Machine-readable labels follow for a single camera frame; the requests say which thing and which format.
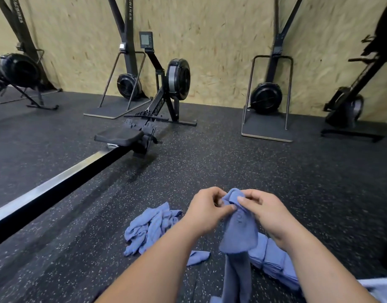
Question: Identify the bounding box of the black ski trainer wooden-edged platform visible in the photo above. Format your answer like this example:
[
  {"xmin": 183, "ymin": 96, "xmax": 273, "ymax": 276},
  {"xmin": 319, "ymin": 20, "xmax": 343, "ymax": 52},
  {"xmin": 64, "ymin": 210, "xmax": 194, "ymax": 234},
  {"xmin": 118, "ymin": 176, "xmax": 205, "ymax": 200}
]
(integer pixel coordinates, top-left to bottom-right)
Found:
[{"xmin": 241, "ymin": 0, "xmax": 294, "ymax": 143}]

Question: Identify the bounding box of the person's right hand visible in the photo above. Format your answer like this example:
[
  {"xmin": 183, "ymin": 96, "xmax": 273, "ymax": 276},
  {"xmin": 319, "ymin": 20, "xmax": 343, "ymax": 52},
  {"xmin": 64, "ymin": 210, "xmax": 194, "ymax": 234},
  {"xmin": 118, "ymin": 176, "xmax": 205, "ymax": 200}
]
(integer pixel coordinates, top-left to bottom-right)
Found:
[{"xmin": 237, "ymin": 189, "xmax": 303, "ymax": 249}]

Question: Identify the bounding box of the white perforated metal rack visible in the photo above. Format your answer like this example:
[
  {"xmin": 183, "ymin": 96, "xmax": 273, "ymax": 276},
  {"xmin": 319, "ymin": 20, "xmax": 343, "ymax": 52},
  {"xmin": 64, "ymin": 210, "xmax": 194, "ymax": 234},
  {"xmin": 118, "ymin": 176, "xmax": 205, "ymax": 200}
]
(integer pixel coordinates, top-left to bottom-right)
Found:
[{"xmin": 358, "ymin": 274, "xmax": 387, "ymax": 303}]

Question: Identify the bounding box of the black rowing machine with rail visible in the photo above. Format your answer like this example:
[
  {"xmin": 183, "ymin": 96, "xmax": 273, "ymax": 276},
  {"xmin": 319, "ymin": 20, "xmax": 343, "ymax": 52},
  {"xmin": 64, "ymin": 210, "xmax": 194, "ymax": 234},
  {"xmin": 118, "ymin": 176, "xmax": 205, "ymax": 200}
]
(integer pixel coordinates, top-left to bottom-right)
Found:
[{"xmin": 0, "ymin": 31, "xmax": 198, "ymax": 250}]

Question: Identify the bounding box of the blue towel pile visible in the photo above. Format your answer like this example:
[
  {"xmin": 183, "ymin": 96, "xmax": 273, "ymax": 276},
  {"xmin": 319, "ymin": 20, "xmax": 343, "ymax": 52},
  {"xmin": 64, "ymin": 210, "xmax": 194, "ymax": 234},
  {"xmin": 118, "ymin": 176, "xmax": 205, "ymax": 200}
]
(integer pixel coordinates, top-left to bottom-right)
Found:
[{"xmin": 123, "ymin": 202, "xmax": 211, "ymax": 268}]

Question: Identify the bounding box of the person's right forearm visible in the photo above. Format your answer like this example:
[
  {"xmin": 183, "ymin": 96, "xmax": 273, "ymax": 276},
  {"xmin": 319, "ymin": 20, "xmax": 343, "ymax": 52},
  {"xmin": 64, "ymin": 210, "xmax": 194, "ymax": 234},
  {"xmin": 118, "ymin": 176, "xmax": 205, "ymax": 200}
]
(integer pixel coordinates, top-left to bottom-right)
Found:
[{"xmin": 278, "ymin": 227, "xmax": 380, "ymax": 303}]

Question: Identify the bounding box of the black ski trainer grey platform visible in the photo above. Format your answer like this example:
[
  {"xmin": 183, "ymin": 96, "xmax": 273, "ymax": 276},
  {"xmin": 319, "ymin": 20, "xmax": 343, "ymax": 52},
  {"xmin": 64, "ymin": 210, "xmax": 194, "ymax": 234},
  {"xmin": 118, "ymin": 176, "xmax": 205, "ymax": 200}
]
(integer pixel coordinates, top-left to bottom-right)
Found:
[{"xmin": 84, "ymin": 0, "xmax": 153, "ymax": 120}]

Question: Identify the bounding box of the black fan bike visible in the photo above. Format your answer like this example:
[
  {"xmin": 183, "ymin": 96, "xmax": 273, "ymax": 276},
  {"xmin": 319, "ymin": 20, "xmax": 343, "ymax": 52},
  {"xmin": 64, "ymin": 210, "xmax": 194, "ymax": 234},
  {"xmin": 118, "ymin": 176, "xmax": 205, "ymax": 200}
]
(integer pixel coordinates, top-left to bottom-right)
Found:
[{"xmin": 0, "ymin": 0, "xmax": 60, "ymax": 111}]

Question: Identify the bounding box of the black upright exercise machine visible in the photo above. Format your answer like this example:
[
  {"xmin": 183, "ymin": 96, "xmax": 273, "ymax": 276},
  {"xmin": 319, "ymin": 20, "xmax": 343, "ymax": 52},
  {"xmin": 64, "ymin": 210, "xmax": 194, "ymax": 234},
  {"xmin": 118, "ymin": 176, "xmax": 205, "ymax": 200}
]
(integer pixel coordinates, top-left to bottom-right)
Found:
[{"xmin": 320, "ymin": 3, "xmax": 387, "ymax": 143}]

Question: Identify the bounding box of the plain blue towel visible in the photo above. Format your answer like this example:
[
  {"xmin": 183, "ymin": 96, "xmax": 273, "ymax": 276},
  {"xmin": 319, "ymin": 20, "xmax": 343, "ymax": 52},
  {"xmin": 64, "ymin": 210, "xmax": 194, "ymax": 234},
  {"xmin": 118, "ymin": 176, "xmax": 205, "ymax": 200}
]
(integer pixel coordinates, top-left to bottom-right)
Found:
[{"xmin": 209, "ymin": 188, "xmax": 260, "ymax": 303}]

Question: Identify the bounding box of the person's left forearm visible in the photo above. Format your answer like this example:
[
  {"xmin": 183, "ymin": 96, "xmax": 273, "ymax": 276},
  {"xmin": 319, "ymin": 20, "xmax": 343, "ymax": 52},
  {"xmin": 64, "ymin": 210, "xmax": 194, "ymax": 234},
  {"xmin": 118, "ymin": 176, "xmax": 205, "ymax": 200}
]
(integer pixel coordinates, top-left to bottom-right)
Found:
[{"xmin": 98, "ymin": 221, "xmax": 207, "ymax": 303}]

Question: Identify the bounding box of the person's left hand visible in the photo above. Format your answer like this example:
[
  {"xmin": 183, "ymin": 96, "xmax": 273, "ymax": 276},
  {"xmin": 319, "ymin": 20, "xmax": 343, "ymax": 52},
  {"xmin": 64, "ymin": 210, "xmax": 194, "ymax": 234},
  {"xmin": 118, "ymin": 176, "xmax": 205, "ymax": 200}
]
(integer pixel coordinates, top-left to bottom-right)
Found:
[{"xmin": 182, "ymin": 186, "xmax": 238, "ymax": 239}]

